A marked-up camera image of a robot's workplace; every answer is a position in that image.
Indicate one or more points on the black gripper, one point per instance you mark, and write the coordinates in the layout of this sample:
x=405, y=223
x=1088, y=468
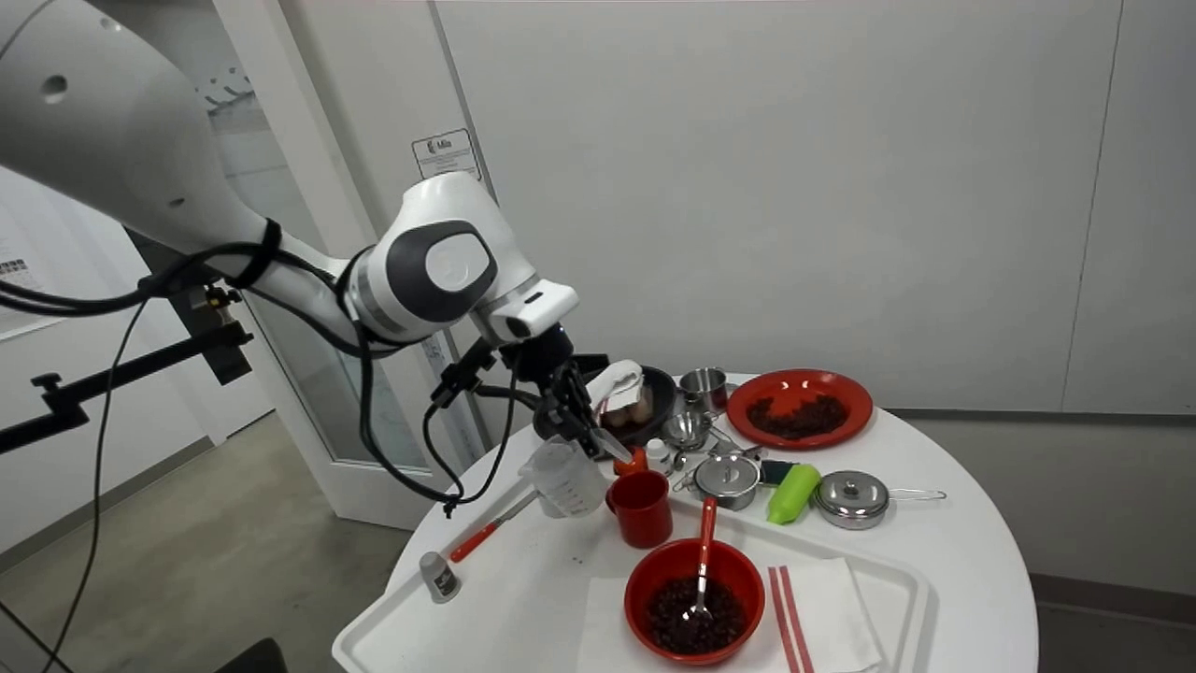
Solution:
x=554, y=376

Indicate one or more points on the clear plastic measuring cup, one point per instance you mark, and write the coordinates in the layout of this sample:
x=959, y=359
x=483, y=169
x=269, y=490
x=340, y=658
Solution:
x=567, y=485

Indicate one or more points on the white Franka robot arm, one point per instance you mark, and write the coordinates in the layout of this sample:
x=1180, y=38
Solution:
x=100, y=123

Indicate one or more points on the small metal bowl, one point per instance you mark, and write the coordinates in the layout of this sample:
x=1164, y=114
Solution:
x=684, y=427

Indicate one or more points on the orange red bowl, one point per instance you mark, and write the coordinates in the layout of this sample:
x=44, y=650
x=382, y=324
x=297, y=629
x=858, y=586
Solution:
x=648, y=637

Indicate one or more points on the red plastic cup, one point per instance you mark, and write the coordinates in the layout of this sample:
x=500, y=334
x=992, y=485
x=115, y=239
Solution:
x=640, y=511

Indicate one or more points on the small metal cup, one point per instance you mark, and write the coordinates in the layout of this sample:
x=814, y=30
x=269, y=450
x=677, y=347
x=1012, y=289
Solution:
x=703, y=390

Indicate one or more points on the round metal tin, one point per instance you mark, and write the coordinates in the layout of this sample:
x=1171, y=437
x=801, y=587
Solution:
x=726, y=477

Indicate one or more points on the red shallow plate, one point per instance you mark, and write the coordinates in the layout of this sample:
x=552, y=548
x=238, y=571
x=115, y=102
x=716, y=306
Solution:
x=750, y=404

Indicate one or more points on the white plastic tray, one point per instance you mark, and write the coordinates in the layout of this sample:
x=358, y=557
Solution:
x=526, y=600

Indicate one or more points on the dark coffee beans pile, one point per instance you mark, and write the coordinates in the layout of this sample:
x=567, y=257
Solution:
x=696, y=629
x=797, y=414

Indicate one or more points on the green plastic object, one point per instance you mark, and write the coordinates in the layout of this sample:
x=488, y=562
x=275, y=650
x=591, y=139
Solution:
x=792, y=496

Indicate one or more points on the red chopstick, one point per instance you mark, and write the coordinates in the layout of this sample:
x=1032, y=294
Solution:
x=784, y=622
x=797, y=622

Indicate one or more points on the white paper napkin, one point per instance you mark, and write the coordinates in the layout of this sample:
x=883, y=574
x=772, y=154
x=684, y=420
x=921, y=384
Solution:
x=846, y=609

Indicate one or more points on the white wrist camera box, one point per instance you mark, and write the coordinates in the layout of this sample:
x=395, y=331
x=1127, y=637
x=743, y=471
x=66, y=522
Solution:
x=533, y=306

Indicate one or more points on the white wall label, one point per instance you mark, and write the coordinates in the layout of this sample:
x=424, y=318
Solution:
x=444, y=151

